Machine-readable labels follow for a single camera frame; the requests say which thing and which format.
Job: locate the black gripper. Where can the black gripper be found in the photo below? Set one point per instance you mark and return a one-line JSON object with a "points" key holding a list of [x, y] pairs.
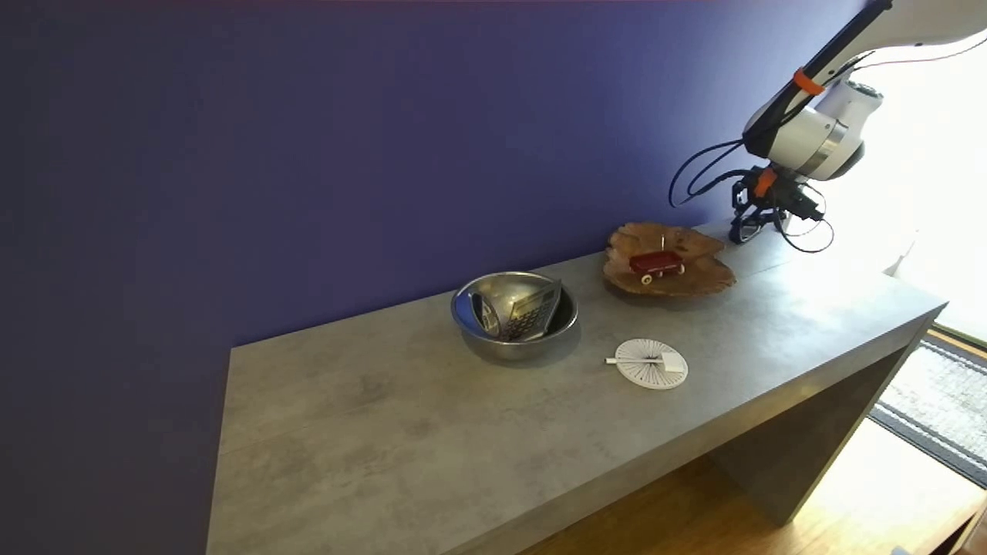
{"points": [[787, 196]]}

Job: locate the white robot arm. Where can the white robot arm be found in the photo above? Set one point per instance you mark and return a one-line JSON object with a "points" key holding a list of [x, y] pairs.
{"points": [[823, 133]]}

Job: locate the small red object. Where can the small red object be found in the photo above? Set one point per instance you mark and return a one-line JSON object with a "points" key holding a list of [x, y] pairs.
{"points": [[655, 265]]}

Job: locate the white round disc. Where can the white round disc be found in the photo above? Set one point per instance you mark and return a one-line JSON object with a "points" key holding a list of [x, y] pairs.
{"points": [[650, 366]]}

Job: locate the grey floor rug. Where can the grey floor rug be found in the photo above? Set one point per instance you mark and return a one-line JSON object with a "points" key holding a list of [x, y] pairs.
{"points": [[942, 395]]}

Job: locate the shiny metal bowl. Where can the shiny metal bowl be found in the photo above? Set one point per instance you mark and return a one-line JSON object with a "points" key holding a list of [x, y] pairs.
{"points": [[467, 326]]}

